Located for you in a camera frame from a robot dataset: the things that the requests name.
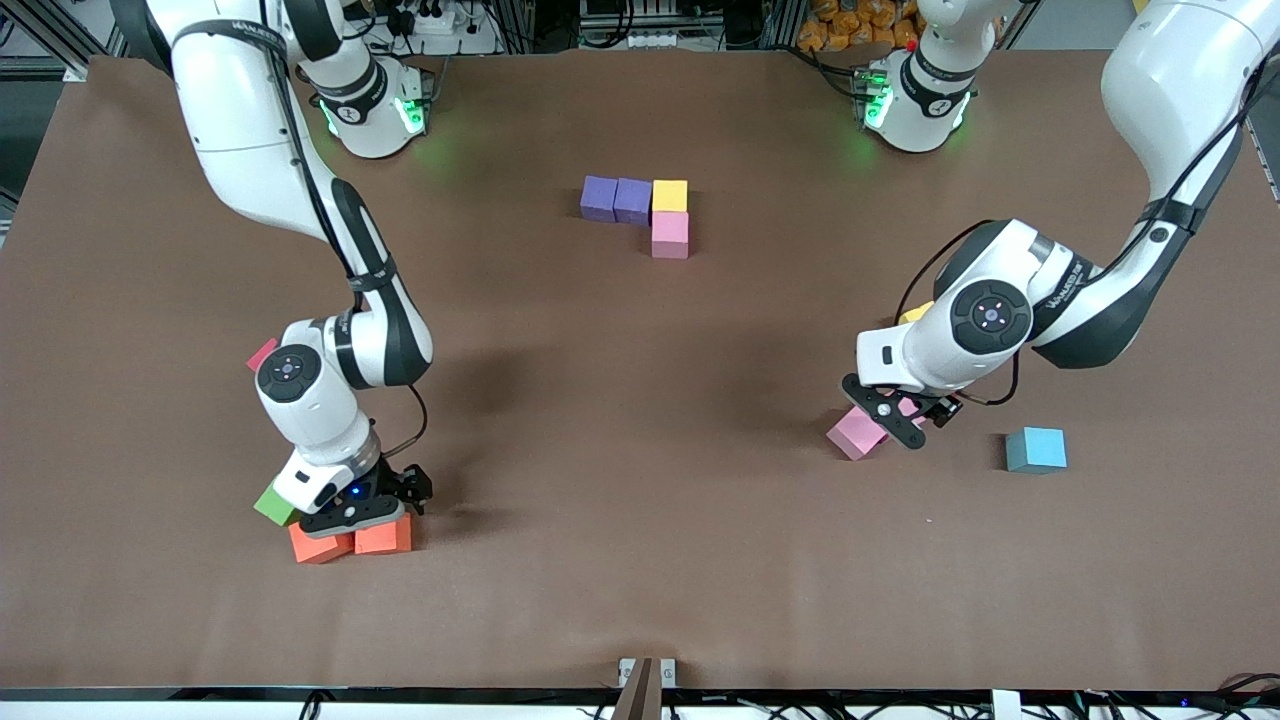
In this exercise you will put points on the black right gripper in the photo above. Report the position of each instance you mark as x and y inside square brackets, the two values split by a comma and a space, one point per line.
[392, 483]

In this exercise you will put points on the pink foam cube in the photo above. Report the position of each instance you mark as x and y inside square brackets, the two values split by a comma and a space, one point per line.
[670, 235]
[852, 437]
[908, 410]

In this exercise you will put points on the yellow foam cube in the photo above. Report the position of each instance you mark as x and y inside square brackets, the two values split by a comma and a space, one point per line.
[670, 195]
[915, 313]

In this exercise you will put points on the purple foam cube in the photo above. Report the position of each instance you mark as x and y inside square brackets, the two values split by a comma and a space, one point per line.
[598, 198]
[633, 200]

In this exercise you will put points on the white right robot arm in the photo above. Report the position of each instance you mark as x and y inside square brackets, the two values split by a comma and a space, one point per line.
[240, 120]

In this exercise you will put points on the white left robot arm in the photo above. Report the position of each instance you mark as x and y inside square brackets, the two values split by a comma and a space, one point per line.
[1180, 80]

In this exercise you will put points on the orange foam cube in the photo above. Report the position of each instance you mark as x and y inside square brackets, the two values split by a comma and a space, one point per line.
[385, 542]
[320, 550]

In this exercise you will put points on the blue foam cube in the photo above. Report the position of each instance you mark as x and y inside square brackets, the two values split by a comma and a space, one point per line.
[1035, 449]

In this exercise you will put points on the green foam cube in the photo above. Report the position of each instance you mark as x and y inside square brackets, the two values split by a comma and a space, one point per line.
[273, 506]

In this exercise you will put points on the red foam cube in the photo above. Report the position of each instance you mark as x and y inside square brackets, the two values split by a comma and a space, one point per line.
[260, 355]

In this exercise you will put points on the brown table cover sheet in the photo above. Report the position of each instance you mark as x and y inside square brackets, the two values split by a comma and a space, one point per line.
[640, 560]

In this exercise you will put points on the pile of orange objects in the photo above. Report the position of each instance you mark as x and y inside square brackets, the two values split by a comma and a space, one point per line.
[850, 25]

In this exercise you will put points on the white power strip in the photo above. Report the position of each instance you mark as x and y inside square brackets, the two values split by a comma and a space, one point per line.
[440, 20]
[650, 40]

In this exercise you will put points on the small white mounting bracket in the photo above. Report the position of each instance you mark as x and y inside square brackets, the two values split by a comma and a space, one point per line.
[668, 670]
[625, 668]

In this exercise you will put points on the brown camera stand post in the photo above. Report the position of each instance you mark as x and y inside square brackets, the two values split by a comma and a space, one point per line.
[640, 700]

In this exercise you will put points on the aluminium table edge rail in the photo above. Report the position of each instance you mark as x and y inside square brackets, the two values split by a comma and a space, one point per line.
[1268, 170]

